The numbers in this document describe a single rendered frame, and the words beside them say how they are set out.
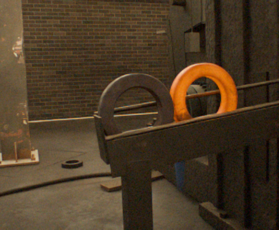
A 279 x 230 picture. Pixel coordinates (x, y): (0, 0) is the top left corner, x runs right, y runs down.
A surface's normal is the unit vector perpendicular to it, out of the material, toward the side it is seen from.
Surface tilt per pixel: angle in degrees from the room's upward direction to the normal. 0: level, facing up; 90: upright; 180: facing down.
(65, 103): 90
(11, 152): 90
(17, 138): 90
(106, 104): 90
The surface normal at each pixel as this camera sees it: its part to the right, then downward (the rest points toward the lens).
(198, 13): -0.88, 0.08
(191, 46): 0.48, 0.07
